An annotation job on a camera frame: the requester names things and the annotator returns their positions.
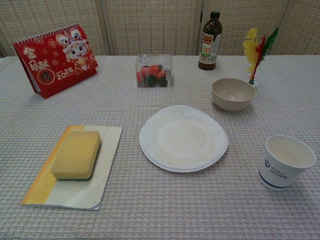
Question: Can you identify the yellow sponge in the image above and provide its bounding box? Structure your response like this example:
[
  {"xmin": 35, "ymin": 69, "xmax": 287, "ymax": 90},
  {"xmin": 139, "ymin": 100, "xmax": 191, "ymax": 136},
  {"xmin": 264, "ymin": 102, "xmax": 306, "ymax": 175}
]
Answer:
[{"xmin": 50, "ymin": 130, "xmax": 102, "ymax": 181}]

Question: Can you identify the dark sauce bottle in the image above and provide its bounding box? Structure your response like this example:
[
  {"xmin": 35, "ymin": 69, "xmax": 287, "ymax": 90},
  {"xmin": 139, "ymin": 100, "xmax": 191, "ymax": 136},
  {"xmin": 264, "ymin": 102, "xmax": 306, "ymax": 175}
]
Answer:
[{"xmin": 198, "ymin": 10, "xmax": 222, "ymax": 71}]

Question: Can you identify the white woven tablecloth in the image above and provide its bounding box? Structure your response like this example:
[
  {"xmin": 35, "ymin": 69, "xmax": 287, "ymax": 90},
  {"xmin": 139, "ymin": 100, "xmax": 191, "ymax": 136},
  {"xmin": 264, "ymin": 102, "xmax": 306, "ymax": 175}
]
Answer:
[{"xmin": 0, "ymin": 54, "xmax": 320, "ymax": 240}]

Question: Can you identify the beige folding screen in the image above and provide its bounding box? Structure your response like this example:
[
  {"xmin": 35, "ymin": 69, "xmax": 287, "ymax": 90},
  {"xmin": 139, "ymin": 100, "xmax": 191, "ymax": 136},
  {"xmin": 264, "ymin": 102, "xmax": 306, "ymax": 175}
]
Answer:
[{"xmin": 0, "ymin": 0, "xmax": 320, "ymax": 57}]

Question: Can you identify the white paper cup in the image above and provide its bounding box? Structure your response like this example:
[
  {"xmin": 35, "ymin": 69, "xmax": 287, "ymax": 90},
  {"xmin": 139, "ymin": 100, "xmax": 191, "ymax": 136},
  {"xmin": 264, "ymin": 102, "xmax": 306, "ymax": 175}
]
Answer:
[{"xmin": 258, "ymin": 134, "xmax": 317, "ymax": 192}]

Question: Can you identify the clear box of toy fruit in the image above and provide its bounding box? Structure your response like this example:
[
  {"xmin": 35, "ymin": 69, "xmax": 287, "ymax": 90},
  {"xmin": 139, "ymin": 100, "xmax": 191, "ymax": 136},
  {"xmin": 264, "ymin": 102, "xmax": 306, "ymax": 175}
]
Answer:
[{"xmin": 135, "ymin": 54, "xmax": 174, "ymax": 89}]

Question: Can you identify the white paper plate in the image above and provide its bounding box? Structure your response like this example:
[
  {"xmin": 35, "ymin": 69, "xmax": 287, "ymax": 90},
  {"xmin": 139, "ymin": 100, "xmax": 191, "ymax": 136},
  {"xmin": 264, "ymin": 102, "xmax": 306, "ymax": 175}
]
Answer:
[
  {"xmin": 139, "ymin": 124, "xmax": 216, "ymax": 173},
  {"xmin": 139, "ymin": 105, "xmax": 230, "ymax": 171}
]

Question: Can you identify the beige bowl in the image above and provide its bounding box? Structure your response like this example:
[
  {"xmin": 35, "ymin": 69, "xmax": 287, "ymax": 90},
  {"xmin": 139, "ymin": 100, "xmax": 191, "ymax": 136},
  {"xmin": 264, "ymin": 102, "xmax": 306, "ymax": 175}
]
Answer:
[{"xmin": 211, "ymin": 77, "xmax": 257, "ymax": 112}]

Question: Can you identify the colourful feather shuttlecock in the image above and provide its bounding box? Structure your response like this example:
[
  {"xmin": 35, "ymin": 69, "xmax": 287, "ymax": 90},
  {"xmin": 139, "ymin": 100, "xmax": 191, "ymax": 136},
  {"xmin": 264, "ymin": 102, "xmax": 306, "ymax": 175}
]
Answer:
[{"xmin": 242, "ymin": 26, "xmax": 280, "ymax": 88}]

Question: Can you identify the red desk calendar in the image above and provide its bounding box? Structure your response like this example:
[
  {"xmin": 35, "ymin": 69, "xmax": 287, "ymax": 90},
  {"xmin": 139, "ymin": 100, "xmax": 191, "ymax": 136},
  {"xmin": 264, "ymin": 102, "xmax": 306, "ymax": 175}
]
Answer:
[{"xmin": 12, "ymin": 22, "xmax": 99, "ymax": 100}]

